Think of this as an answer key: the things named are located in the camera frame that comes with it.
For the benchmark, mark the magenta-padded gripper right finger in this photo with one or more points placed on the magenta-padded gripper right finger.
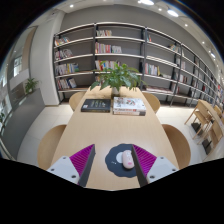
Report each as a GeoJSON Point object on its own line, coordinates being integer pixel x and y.
{"type": "Point", "coordinates": [160, 168]}

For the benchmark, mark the ceiling lights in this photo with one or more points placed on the ceiling lights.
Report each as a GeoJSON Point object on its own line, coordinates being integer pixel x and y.
{"type": "Point", "coordinates": [172, 12]}

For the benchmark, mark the leafy plant in white pot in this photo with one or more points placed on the leafy plant in white pot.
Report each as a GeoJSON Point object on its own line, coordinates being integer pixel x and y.
{"type": "Point", "coordinates": [118, 77]}

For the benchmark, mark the slatted wooden chairs group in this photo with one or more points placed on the slatted wooden chairs group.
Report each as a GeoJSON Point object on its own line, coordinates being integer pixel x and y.
{"type": "Point", "coordinates": [206, 123]}

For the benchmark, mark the pale pink computer mouse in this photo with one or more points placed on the pale pink computer mouse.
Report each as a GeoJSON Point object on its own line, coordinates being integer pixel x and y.
{"type": "Point", "coordinates": [128, 159]}

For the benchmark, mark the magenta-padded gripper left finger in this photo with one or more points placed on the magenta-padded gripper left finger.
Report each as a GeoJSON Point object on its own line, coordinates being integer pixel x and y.
{"type": "Point", "coordinates": [65, 168]}

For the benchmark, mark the black hardcover book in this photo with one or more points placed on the black hardcover book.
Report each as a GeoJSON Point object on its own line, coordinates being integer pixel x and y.
{"type": "Point", "coordinates": [96, 105]}

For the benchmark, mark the white book with red lettering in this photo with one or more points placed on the white book with red lettering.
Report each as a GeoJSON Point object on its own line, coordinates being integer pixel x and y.
{"type": "Point", "coordinates": [128, 113]}

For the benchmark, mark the grey counter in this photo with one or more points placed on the grey counter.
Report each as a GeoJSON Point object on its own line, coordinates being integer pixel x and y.
{"type": "Point", "coordinates": [20, 120]}

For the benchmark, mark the black cartoon-eyed mouse pad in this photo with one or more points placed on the black cartoon-eyed mouse pad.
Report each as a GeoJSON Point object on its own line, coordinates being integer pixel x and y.
{"type": "Point", "coordinates": [113, 163]}

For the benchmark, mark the small distant potted plant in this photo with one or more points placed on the small distant potted plant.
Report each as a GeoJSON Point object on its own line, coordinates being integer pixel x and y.
{"type": "Point", "coordinates": [30, 85]}

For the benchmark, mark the tall bookshelf unit with books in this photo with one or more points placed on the tall bookshelf unit with books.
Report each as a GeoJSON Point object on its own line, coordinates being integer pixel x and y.
{"type": "Point", "coordinates": [160, 53]}

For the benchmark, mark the white illustrated book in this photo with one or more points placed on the white illustrated book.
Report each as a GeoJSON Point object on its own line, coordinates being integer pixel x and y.
{"type": "Point", "coordinates": [129, 103]}

